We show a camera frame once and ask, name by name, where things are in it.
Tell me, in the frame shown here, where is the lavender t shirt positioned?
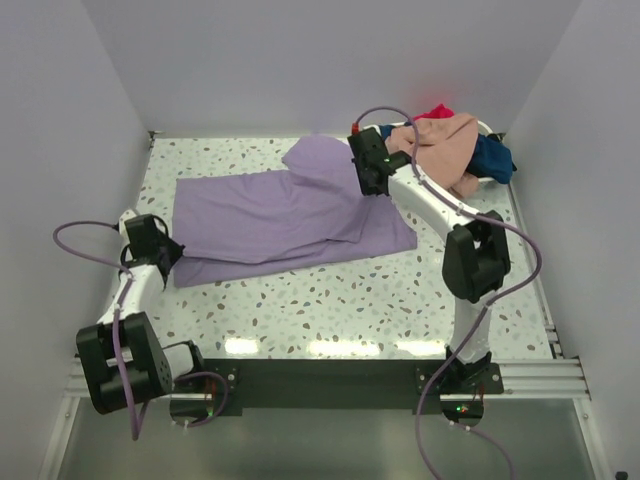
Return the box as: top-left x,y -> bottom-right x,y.
172,135 -> 417,288

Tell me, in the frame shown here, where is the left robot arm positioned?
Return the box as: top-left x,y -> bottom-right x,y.
76,211 -> 207,414

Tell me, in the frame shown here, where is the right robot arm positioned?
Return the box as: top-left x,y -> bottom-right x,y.
348,124 -> 511,393

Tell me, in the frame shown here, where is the peach pink t shirt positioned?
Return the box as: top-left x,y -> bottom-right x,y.
385,113 -> 479,199

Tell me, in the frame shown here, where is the red t shirt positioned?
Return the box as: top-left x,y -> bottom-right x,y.
413,103 -> 455,121

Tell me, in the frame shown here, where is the white laundry basket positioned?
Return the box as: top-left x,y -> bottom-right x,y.
379,114 -> 502,198

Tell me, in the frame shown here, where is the navy blue t shirt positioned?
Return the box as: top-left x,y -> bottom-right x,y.
377,123 -> 518,185

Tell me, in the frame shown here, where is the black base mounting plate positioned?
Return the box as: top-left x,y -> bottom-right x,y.
169,359 -> 486,422

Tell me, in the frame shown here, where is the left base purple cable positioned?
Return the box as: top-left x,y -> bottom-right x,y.
172,372 -> 232,430

